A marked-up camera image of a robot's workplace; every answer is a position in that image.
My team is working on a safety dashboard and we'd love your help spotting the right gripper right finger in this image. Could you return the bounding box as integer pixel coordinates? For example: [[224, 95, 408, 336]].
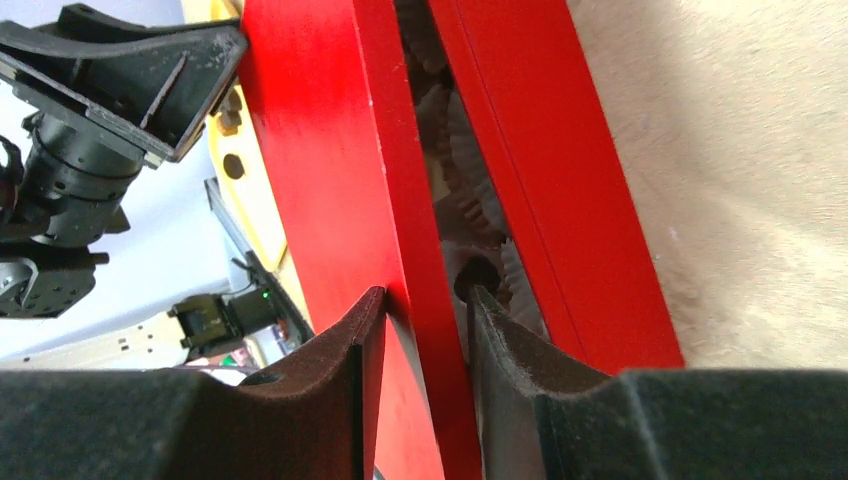
[[468, 286, 847, 479]]

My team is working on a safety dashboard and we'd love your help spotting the red compartment box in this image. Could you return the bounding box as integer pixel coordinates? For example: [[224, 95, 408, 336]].
[[395, 1, 684, 373]]

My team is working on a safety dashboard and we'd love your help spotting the yellow plastic tray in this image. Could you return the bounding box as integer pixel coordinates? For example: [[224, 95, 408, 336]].
[[180, 0, 313, 326]]

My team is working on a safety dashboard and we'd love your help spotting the black metal base rail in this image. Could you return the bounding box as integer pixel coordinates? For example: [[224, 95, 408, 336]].
[[167, 178, 315, 361]]

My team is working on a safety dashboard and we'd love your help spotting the red box lid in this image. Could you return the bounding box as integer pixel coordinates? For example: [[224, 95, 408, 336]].
[[240, 1, 481, 479]]

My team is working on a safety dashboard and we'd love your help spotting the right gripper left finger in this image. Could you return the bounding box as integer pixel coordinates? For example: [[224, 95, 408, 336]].
[[1, 287, 387, 479]]

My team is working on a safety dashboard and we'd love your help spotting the dark round chocolate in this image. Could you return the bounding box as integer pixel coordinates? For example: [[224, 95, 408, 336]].
[[453, 256, 501, 302]]

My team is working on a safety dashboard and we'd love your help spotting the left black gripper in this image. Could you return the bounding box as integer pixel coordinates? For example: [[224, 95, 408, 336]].
[[1, 3, 248, 249]]

